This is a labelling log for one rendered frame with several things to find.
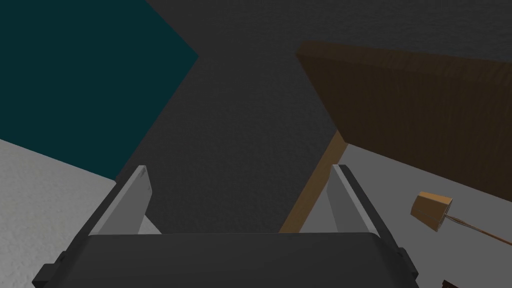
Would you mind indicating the brown shaded lamp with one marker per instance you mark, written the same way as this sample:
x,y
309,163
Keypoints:
x,y
431,208

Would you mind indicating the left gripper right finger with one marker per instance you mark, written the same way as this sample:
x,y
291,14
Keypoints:
x,y
352,202

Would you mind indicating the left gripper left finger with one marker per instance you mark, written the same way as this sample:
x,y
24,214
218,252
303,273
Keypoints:
x,y
127,204

